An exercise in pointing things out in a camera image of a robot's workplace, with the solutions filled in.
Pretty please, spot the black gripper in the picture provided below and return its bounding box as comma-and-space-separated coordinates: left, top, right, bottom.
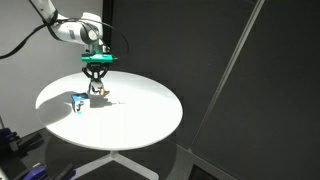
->
81, 61, 110, 93

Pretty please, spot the blue number four block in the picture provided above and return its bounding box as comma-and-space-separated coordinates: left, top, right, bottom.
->
70, 92, 91, 115

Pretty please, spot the black blue spring clamp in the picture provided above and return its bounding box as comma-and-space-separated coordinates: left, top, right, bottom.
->
12, 162, 76, 180
0, 127, 45, 158

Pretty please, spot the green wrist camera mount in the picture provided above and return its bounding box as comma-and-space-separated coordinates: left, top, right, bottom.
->
80, 52, 118, 64

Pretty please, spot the white table pedestal base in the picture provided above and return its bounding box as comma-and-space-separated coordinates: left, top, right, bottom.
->
71, 150, 160, 180

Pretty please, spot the grey metal partition post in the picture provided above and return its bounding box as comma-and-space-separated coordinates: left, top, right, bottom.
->
187, 0, 266, 153

